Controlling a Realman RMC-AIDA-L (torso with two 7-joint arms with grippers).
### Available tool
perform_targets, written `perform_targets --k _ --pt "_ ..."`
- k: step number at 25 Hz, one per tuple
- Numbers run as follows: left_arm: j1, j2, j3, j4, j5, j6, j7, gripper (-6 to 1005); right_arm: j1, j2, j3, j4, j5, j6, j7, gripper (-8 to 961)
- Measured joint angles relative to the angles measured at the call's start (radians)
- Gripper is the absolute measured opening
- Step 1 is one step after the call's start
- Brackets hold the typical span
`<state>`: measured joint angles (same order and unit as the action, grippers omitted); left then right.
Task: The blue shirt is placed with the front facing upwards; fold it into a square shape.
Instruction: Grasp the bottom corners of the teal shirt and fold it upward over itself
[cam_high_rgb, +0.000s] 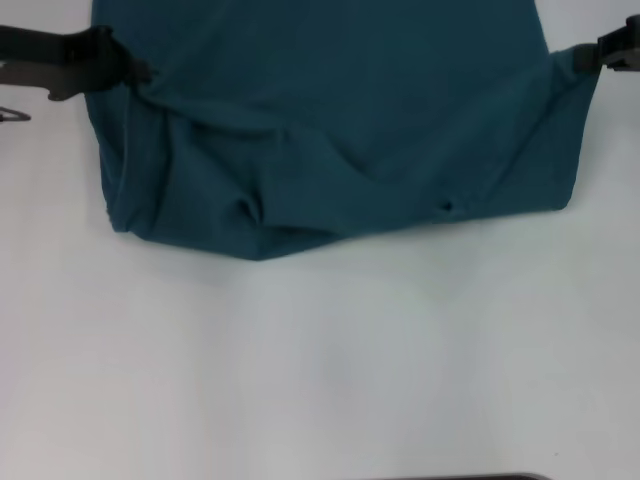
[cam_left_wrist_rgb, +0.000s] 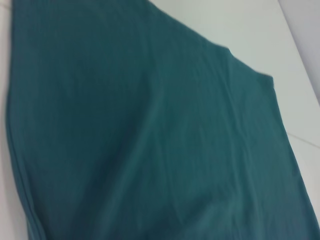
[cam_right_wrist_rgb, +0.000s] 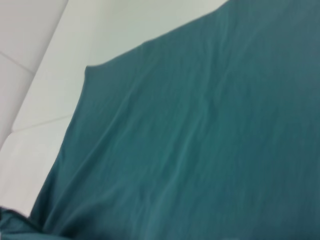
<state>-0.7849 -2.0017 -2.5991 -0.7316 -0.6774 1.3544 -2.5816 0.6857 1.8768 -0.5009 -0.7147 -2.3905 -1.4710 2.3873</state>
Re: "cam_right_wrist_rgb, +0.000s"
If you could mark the teal t-shirt with cream print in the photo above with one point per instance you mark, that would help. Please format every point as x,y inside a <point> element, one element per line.
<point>187,125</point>

